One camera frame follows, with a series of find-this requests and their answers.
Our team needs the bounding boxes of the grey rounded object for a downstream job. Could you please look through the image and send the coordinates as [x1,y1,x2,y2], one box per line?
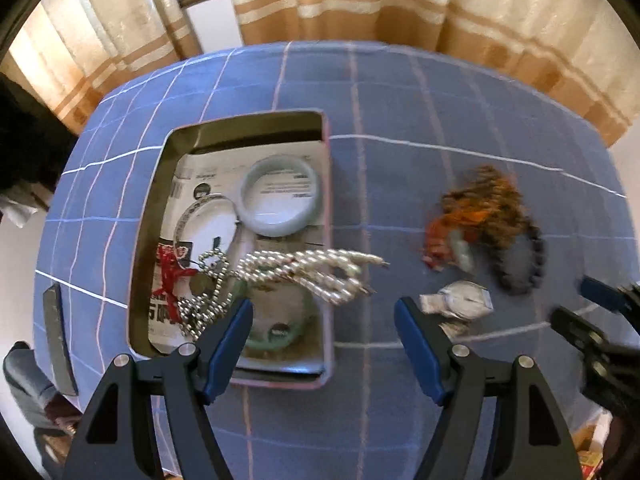
[2,341,58,428]

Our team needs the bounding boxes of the red string charm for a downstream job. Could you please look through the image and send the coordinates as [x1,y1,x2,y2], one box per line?
[156,242,201,313]

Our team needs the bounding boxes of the dark hanging clothes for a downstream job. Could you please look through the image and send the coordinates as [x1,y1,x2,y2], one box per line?
[0,75,78,196]

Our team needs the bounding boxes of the pearl strand necklace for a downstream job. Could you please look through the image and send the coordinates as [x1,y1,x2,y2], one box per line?
[232,247,391,307]

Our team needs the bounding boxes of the wide cream gold curtain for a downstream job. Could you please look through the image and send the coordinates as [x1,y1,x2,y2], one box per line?
[222,0,636,148]

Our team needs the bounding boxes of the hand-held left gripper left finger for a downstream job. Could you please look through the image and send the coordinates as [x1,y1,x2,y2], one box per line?
[62,297,255,480]

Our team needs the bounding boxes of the dark grey flat object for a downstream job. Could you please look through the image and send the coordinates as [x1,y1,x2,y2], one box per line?
[42,284,79,397]

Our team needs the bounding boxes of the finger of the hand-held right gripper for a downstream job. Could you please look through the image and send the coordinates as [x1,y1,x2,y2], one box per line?
[580,276,640,317]
[550,306,640,418]

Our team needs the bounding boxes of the pink rectangular tin box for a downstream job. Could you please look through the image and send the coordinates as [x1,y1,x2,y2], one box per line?
[126,108,335,391]

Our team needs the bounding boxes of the brown wooden bead necklace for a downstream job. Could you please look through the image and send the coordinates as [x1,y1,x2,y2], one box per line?
[440,165,533,251]

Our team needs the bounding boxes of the silver ball chain necklace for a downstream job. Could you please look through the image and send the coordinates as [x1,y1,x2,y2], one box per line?
[177,246,236,338]

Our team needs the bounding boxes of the thin silver bangle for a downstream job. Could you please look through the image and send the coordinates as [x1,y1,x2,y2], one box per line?
[172,192,240,261]

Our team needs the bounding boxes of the silver wristwatch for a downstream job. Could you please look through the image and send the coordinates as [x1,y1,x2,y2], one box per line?
[419,280,493,338]

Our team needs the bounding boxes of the blue checked tablecloth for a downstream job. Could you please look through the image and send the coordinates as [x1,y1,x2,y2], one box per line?
[32,40,628,478]

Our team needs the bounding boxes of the printed paper sheet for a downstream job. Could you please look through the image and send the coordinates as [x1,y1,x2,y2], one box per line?
[147,142,328,373]

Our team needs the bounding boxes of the narrow cream gold curtain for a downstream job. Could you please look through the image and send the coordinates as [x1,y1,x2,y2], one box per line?
[0,0,203,136]

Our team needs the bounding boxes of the orange cord jade pendant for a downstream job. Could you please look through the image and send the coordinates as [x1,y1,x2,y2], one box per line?
[422,210,493,273]

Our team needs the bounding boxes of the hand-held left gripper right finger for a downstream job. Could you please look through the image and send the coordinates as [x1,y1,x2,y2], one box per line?
[393,296,583,480]

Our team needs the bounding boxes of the green jade bangle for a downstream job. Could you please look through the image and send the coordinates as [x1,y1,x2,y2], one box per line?
[235,280,321,353]

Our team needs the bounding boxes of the white cloth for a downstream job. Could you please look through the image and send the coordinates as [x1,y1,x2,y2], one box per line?
[0,185,48,228]

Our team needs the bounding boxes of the white jade bangle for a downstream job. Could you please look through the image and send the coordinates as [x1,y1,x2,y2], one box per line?
[237,158,321,235]

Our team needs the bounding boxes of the dark bead bracelet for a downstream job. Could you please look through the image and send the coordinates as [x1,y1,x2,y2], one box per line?
[492,225,548,295]

